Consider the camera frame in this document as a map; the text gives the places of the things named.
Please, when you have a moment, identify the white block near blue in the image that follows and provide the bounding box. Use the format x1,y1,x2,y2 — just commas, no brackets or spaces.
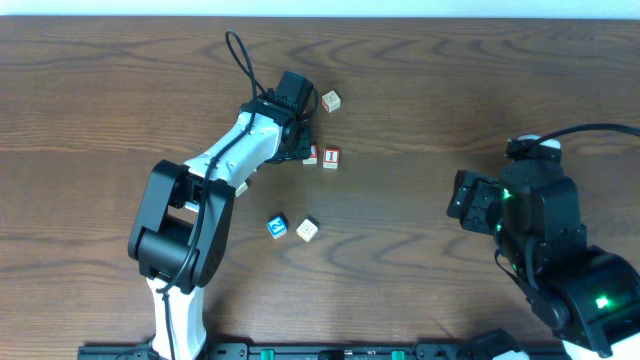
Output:
296,217,319,243

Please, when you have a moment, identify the blue number 2 block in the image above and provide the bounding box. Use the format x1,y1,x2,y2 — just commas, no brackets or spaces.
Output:
266,215,288,239

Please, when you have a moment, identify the white block with red side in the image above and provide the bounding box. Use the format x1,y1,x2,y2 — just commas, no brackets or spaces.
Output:
321,90,341,113

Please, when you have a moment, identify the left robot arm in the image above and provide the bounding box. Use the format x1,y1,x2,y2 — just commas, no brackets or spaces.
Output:
128,71,318,359

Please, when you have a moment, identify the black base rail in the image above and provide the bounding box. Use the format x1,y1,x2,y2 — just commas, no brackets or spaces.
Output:
77,342,571,360

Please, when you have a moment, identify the red letter I block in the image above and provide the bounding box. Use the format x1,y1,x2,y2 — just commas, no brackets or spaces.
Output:
323,148,340,169

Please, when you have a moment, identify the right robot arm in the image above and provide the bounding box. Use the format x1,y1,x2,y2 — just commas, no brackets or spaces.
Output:
447,160,639,359

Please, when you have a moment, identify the red letter A block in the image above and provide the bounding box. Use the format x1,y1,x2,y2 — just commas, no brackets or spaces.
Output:
302,144,318,165

